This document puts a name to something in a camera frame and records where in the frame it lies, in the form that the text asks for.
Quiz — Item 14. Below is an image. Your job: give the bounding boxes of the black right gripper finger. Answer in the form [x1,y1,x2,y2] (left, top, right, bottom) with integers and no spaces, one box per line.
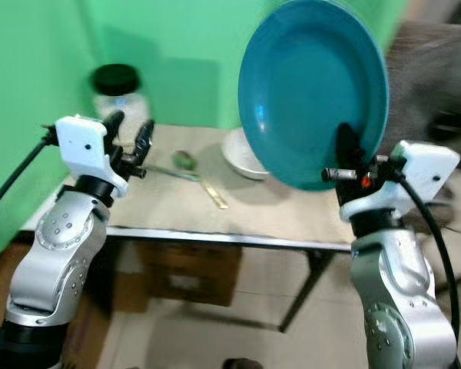
[335,122,372,172]

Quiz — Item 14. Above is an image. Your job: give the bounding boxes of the teal plate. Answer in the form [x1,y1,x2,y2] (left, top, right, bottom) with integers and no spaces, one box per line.
[236,0,390,192]

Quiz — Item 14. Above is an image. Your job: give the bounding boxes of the glass jar black lid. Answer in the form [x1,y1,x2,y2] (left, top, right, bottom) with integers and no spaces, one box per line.
[91,63,148,144]

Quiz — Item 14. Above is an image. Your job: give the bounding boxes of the silver utensil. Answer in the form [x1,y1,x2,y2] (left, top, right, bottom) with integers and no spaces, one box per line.
[149,165,201,182]

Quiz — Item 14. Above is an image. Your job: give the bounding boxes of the white bowl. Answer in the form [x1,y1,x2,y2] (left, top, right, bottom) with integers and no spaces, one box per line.
[221,126,264,182]

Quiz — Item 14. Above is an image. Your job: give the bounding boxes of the black folding table leg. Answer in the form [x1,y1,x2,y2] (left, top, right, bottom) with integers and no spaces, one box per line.
[277,247,336,334]

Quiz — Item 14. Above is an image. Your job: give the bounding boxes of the brown cardboard box with label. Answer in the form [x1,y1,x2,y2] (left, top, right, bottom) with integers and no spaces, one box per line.
[136,241,244,309]

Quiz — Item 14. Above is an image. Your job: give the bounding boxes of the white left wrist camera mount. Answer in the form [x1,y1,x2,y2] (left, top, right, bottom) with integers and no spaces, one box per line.
[55,115,118,190]

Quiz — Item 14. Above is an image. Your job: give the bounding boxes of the spoon with gold handle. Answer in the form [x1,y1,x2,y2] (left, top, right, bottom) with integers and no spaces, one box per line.
[172,149,230,211]

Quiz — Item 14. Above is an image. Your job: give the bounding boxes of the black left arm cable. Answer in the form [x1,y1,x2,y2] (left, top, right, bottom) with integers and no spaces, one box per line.
[0,126,59,221]

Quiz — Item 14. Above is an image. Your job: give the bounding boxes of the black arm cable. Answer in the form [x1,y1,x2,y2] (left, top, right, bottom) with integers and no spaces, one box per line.
[0,126,59,221]
[395,172,461,364]

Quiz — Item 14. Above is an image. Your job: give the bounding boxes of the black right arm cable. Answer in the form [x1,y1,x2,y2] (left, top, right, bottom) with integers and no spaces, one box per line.
[395,172,461,364]

